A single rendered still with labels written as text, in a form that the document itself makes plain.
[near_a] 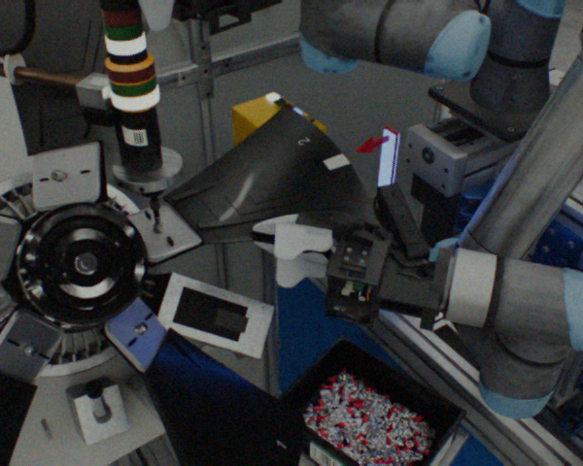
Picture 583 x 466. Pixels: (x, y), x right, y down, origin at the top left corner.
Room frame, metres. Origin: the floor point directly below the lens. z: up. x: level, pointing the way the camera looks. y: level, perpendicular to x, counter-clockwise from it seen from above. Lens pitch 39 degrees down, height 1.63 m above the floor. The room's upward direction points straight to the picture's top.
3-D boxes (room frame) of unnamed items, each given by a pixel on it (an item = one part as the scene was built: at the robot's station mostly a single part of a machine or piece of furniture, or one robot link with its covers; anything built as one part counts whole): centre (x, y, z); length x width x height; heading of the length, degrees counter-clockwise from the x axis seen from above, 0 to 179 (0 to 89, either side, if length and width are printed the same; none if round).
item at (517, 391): (0.45, -0.24, 1.08); 0.11 x 0.08 x 0.11; 17
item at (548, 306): (0.43, -0.25, 1.17); 0.11 x 0.08 x 0.09; 73
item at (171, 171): (0.54, 0.16, 1.31); 0.09 x 0.07 x 0.10; 71
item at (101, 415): (0.45, 0.23, 0.99); 0.02 x 0.02 x 0.06
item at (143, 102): (0.53, 0.15, 1.35); 0.04 x 0.04 x 0.01
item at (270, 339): (1.01, 0.05, 0.39); 0.04 x 0.04 x 0.78; 36
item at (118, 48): (0.53, 0.15, 1.40); 0.03 x 0.03 x 0.01
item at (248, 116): (0.98, 0.03, 1.02); 0.16 x 0.10 x 0.11; 36
